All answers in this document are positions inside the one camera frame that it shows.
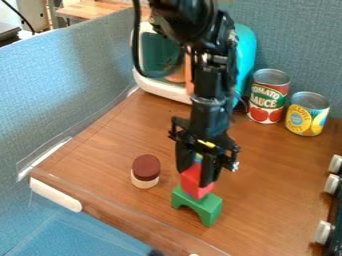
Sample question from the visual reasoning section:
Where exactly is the toy stove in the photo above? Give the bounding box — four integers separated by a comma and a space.
312, 152, 342, 256

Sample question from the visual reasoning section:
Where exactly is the red cube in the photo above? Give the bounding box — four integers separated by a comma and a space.
179, 162, 217, 200

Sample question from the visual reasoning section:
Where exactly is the green arch block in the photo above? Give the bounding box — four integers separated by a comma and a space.
169, 184, 225, 229

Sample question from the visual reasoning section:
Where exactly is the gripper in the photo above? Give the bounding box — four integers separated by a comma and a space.
166, 95, 242, 188

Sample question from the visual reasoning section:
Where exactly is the wooden desk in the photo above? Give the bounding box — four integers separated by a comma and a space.
54, 0, 153, 22

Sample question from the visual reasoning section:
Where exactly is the red tomato can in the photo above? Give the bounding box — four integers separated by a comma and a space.
245, 68, 293, 125

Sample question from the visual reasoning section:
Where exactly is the brown cylinder block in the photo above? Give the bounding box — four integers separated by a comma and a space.
130, 153, 162, 182

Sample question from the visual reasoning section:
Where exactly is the yellow pineapple can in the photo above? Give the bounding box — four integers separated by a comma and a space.
283, 90, 332, 137

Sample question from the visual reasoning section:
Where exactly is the toy microwave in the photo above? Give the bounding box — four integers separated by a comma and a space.
128, 21, 260, 107

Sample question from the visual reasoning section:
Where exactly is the cream cylinder block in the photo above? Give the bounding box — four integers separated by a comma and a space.
129, 169, 161, 190

